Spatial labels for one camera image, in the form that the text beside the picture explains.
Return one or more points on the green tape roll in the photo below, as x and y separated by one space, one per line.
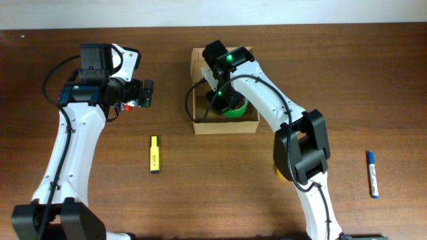
235 113

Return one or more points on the small yellow tape roll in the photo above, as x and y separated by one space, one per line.
280 175

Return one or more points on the yellow highlighter pen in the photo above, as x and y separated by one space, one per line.
154 156

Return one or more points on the blue white marker pen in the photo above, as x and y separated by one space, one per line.
372 175

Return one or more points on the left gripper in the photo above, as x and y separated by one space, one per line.
135 85

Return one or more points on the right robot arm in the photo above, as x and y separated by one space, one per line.
301 146

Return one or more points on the red black stapler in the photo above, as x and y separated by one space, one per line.
119 107

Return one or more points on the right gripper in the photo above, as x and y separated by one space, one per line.
219 105

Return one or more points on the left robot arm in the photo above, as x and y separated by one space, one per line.
59 208

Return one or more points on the brown cardboard box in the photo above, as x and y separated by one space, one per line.
214 123

